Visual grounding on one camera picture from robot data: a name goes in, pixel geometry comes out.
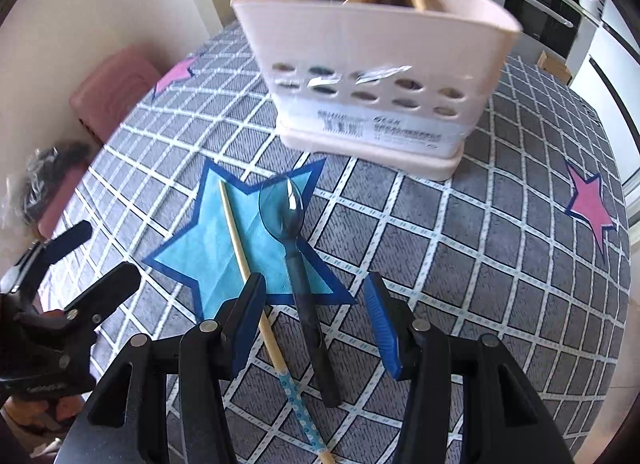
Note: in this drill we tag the blue paper star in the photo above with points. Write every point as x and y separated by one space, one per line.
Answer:
200 254

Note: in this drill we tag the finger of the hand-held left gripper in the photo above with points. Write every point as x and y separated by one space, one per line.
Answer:
70 239
110 289

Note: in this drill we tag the person's left hand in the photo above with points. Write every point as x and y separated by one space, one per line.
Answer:
30 416

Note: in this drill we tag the grey checked tablecloth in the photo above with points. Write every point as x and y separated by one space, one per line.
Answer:
475 254

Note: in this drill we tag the black built-in oven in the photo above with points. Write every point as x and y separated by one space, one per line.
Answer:
540 13

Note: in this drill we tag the wooden chopstick blue floral band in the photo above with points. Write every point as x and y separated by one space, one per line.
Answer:
240 244

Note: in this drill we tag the white refrigerator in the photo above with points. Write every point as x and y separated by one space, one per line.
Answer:
620 58

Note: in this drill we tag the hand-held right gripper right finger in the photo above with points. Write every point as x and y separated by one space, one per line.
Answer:
382 324

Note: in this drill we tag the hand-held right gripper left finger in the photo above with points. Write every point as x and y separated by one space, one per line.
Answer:
247 324

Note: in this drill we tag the blue translucent plastic spoon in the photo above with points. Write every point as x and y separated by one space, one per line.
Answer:
300 284

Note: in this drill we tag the black plastic bag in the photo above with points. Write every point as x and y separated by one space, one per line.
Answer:
45 168

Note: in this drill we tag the beige plastic utensil holder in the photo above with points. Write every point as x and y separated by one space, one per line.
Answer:
350 38

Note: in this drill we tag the cardboard box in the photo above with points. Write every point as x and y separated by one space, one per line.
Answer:
552 66

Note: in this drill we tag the pink paper star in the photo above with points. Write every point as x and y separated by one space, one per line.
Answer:
172 76
592 204

